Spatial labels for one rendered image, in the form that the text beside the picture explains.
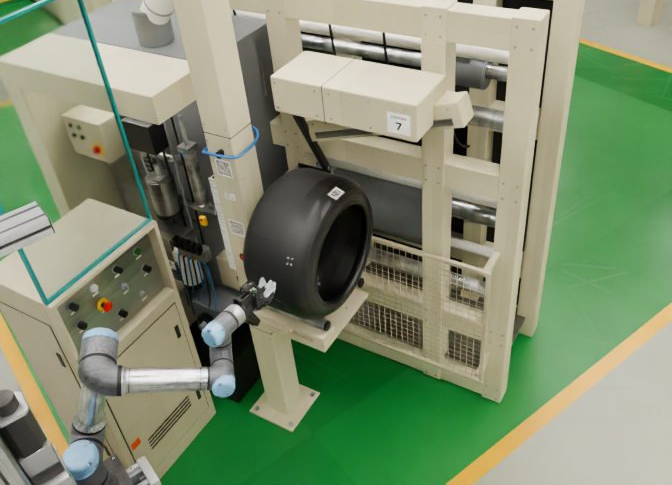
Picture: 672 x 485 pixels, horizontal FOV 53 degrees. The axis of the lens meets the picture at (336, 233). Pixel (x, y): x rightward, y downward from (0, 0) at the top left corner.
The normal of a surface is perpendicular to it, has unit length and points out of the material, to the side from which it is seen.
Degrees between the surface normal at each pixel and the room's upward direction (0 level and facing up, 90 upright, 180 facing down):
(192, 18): 90
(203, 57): 90
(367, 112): 90
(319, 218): 47
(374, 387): 0
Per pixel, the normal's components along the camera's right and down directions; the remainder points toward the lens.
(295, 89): -0.51, 0.57
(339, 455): -0.08, -0.78
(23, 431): 0.60, 0.46
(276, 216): -0.34, -0.35
